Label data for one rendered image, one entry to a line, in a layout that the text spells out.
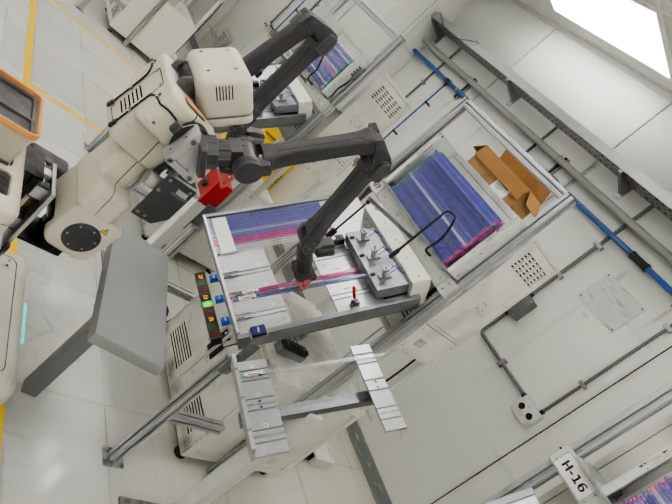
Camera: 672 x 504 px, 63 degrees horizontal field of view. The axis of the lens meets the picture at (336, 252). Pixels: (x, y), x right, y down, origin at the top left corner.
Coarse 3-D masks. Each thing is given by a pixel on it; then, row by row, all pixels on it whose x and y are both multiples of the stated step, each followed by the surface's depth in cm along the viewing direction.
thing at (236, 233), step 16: (288, 208) 243; (304, 208) 244; (208, 224) 230; (224, 224) 231; (240, 224) 232; (256, 224) 233; (272, 224) 234; (288, 224) 235; (224, 240) 224; (240, 240) 225; (256, 240) 225; (272, 240) 226; (288, 240) 227
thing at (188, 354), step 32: (192, 320) 260; (192, 352) 249; (224, 352) 237; (256, 352) 225; (320, 352) 264; (224, 384) 228; (288, 384) 218; (352, 384) 269; (224, 416) 220; (352, 416) 256; (192, 448) 225; (224, 448) 234
